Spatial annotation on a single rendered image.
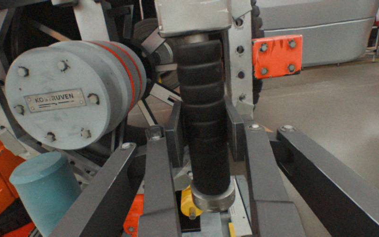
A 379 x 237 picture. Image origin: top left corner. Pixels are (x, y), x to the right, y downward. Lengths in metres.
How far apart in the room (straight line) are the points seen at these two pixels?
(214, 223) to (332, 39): 0.86
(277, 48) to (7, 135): 0.57
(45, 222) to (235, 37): 0.45
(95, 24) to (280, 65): 0.33
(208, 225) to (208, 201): 0.68
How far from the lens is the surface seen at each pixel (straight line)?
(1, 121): 0.56
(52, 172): 0.39
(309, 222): 1.23
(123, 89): 0.29
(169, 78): 0.93
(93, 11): 0.40
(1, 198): 0.79
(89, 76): 0.25
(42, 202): 0.41
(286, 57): 0.40
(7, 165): 0.81
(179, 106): 0.17
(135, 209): 0.53
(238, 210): 1.11
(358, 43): 1.06
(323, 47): 0.97
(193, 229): 0.57
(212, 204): 0.19
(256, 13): 0.47
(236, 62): 0.37
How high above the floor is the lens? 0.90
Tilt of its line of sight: 21 degrees down
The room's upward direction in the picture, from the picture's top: 8 degrees counter-clockwise
